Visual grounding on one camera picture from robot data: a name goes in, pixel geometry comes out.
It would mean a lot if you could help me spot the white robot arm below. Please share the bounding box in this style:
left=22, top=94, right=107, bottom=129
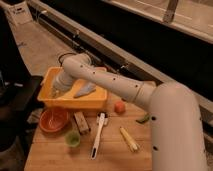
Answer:
left=53, top=53, right=208, bottom=171

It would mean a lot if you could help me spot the red bowl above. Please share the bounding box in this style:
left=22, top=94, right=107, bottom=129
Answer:
left=39, top=107, right=69, bottom=133

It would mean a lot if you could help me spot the blue cloth in bin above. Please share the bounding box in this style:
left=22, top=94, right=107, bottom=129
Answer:
left=74, top=82, right=96, bottom=98

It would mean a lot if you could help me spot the black chair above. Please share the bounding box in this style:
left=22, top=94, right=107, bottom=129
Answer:
left=0, top=7, right=43, bottom=152

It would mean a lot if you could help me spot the wooden block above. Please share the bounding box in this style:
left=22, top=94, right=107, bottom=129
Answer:
left=74, top=112, right=90, bottom=135

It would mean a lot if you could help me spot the yellow plastic bin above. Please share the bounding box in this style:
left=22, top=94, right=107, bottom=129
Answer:
left=37, top=67, right=108, bottom=109

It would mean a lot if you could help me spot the green cup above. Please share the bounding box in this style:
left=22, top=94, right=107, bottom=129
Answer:
left=65, top=130, right=80, bottom=148

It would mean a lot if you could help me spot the white brush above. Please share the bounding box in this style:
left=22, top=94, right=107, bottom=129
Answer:
left=91, top=112, right=108, bottom=160

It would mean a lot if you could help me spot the orange tomato toy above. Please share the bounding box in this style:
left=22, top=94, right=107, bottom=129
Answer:
left=114, top=101, right=126, bottom=114

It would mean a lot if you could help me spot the white box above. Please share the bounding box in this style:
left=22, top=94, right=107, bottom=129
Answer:
left=8, top=1, right=33, bottom=26

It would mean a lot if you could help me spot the green pepper toy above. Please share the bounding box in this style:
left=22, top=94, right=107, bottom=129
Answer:
left=136, top=114, right=150, bottom=124

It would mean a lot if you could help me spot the yellow corn toy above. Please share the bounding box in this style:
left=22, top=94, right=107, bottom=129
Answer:
left=120, top=127, right=140, bottom=152

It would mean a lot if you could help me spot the black cable coil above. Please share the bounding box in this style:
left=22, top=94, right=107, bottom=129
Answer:
left=58, top=52, right=78, bottom=65

